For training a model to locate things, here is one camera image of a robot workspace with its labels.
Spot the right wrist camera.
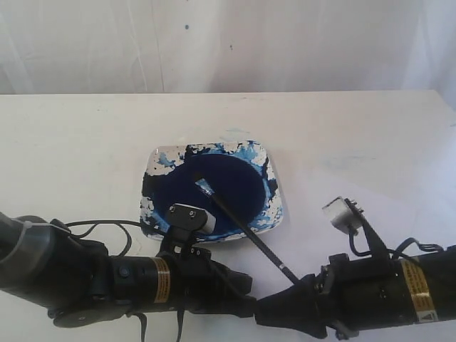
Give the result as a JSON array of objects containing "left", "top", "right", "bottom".
[{"left": 322, "top": 197, "right": 362, "bottom": 235}]

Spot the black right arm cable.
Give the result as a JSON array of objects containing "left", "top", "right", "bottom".
[{"left": 348, "top": 227, "right": 450, "bottom": 257}]

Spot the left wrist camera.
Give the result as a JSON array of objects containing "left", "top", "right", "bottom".
[{"left": 165, "top": 203, "right": 216, "bottom": 234}]

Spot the white backdrop cloth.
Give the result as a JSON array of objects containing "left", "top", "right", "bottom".
[{"left": 0, "top": 0, "right": 456, "bottom": 95}]

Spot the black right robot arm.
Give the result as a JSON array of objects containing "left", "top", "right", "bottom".
[{"left": 255, "top": 247, "right": 455, "bottom": 340}]

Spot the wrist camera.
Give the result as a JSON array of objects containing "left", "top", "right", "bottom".
[
  {"left": 322, "top": 197, "right": 362, "bottom": 235},
  {"left": 165, "top": 203, "right": 216, "bottom": 234}
]

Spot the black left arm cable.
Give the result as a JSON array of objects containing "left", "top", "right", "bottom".
[{"left": 66, "top": 220, "right": 143, "bottom": 257}]

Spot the white paper sheet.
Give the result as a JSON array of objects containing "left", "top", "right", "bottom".
[{"left": 211, "top": 157, "right": 455, "bottom": 341}]

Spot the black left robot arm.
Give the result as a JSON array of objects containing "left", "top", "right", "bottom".
[{"left": 1, "top": 216, "right": 256, "bottom": 328}]

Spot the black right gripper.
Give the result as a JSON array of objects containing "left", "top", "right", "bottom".
[{"left": 254, "top": 254, "right": 403, "bottom": 338}]

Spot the black paintbrush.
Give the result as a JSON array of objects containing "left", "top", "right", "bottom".
[{"left": 194, "top": 173, "right": 300, "bottom": 284}]

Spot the white square dish blue paint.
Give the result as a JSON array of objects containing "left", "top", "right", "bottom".
[{"left": 140, "top": 140, "right": 284, "bottom": 243}]

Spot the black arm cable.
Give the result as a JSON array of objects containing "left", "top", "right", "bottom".
[
  {"left": 66, "top": 220, "right": 143, "bottom": 257},
  {"left": 348, "top": 227, "right": 450, "bottom": 257}
]

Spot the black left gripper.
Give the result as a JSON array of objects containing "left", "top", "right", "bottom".
[{"left": 110, "top": 249, "right": 257, "bottom": 318}]

